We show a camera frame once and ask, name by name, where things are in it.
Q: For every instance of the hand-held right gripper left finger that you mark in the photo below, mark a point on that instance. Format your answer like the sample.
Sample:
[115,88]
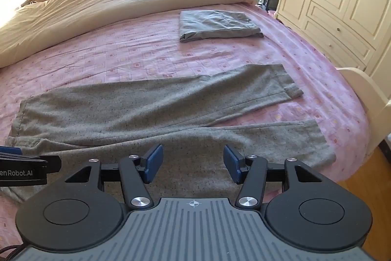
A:
[154,163]

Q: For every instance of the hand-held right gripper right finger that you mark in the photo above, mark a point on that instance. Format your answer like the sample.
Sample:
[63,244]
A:
[231,163]

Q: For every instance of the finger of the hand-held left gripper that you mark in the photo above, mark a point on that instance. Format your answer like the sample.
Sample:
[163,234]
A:
[21,172]
[10,151]

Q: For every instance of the grey speckled pants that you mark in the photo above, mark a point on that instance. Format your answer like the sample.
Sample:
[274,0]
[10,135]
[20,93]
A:
[122,108]

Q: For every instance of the folded grey pants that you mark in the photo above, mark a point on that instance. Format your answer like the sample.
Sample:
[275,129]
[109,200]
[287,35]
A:
[213,24]

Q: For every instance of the pink patterned bed sheet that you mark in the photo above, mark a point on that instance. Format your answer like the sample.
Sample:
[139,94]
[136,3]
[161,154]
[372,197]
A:
[122,56]

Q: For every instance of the white bed footboard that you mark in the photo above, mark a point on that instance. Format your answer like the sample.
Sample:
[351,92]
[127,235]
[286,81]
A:
[366,89]

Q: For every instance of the cream duvet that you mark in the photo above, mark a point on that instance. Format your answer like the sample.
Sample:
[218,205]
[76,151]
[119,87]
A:
[107,4]

